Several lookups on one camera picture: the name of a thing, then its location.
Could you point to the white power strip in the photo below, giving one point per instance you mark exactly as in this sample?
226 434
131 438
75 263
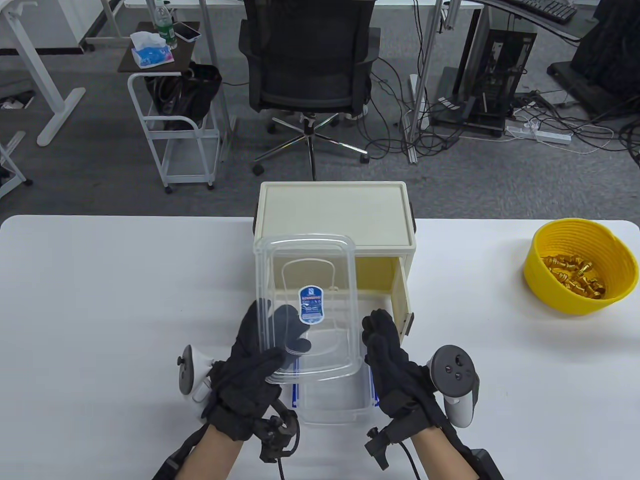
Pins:
545 135

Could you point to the black equipment stand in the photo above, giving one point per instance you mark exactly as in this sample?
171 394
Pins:
610 50

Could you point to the black mesh office chair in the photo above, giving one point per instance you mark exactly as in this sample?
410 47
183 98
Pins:
310 55

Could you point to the grey hand controller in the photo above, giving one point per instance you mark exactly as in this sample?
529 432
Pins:
187 372
452 367

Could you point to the grey right hand controller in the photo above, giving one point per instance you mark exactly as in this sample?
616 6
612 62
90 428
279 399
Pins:
452 367

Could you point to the white smartphone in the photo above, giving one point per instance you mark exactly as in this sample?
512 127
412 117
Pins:
186 32

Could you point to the black keyboard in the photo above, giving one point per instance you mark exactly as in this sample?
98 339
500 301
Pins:
547 9

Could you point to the silver aluminium post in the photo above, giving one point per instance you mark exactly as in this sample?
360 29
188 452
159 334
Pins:
432 40

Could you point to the cream plastic cabinet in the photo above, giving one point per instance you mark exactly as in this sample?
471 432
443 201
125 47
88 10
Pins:
332 210

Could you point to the long white desk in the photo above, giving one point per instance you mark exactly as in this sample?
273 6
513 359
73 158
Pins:
230 3

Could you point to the person's left forearm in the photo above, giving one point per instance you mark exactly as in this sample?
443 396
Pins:
212 457

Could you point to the clear plastic box blue clips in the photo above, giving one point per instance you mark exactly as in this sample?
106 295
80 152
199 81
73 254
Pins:
330 405

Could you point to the white desk with T-leg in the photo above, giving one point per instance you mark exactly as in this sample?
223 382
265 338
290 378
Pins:
61 117

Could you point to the black curved desk top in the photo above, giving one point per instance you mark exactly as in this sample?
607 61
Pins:
560 29

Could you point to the white rolling cart brown top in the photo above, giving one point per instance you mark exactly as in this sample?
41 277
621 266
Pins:
187 55

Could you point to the yellow woven basket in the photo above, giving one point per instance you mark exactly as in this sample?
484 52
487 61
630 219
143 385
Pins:
545 292

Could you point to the green label water bottle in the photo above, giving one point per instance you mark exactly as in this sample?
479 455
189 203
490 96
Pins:
165 27

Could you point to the pile of gold chess pieces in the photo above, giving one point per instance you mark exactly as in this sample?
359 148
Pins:
575 277

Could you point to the person's right forearm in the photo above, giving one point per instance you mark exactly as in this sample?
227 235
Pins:
445 457

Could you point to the black left wrist sensor box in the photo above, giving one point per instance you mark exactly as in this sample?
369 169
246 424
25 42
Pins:
170 462

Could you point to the black bag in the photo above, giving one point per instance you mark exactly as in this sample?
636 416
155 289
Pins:
190 95

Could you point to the white drawer unit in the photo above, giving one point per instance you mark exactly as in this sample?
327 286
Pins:
55 22

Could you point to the black computer tower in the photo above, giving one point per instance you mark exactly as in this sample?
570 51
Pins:
520 50

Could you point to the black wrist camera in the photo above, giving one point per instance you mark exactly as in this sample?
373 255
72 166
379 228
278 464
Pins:
277 440
382 445

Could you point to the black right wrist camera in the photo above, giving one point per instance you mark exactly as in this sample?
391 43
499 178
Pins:
382 445

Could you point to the blue tissue pack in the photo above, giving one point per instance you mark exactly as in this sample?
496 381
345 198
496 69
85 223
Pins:
150 54

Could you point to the clear box lid blue label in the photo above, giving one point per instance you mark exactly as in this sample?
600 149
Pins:
310 260

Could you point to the grey left hand controller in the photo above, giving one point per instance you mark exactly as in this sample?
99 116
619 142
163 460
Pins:
187 372

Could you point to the black right wrist sensor box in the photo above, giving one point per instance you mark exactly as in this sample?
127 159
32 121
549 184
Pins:
487 465

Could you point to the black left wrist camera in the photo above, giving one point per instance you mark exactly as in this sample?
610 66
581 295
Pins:
277 440

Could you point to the person's left hand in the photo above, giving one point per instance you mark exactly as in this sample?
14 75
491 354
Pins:
245 380

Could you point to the black wrist sensor box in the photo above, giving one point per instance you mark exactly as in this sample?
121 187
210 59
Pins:
487 465
170 462

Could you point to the person's right hand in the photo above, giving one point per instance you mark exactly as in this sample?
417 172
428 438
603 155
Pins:
395 380

